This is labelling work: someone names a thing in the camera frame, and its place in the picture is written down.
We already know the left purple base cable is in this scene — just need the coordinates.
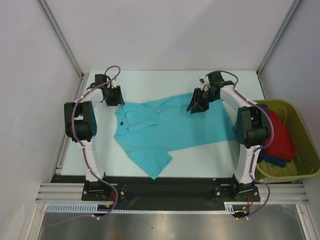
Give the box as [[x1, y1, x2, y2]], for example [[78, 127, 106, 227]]
[[48, 191, 121, 227]]

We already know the aluminium front rail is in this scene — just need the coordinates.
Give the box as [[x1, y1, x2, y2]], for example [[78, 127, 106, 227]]
[[35, 183, 309, 205]]

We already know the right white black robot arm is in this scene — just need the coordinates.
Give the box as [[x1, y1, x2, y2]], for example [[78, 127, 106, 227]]
[[186, 70, 274, 202]]

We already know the left aluminium frame post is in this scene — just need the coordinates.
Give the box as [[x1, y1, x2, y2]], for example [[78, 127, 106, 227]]
[[36, 0, 84, 78]]

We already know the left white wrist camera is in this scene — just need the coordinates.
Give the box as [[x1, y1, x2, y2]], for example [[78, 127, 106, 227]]
[[106, 75, 117, 89]]

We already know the turquoise t shirt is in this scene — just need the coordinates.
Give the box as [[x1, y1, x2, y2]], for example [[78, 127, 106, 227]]
[[114, 93, 236, 180]]

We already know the blue t shirt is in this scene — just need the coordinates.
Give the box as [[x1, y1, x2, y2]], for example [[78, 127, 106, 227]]
[[257, 149, 287, 168]]

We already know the aluminium frame post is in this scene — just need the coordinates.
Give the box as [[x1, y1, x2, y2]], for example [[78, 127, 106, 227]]
[[36, 0, 84, 78], [256, 0, 303, 77]]

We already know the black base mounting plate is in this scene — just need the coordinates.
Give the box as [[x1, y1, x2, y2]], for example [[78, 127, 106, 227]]
[[51, 175, 261, 211]]

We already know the right aluminium frame post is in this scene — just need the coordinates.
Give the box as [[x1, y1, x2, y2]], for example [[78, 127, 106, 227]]
[[256, 0, 303, 77]]

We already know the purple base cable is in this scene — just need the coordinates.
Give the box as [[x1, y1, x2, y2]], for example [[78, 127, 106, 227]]
[[234, 183, 272, 221], [48, 191, 121, 227]]

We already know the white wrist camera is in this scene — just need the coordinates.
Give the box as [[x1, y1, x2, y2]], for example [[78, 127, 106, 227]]
[[199, 76, 211, 92], [106, 75, 117, 89]]

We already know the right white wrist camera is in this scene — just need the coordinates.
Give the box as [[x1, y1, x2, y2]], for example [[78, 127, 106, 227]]
[[199, 76, 211, 92]]

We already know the olive green plastic bin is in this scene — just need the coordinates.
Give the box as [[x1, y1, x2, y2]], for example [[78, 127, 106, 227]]
[[255, 99, 320, 183]]

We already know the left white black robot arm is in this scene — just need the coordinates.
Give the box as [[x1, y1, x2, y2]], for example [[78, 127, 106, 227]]
[[63, 73, 125, 183]]

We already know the white slotted cable duct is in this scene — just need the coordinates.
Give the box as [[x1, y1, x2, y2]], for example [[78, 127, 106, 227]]
[[46, 203, 245, 215]]

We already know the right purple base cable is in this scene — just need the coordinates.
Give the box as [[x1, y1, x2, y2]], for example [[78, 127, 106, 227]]
[[234, 183, 272, 221]]

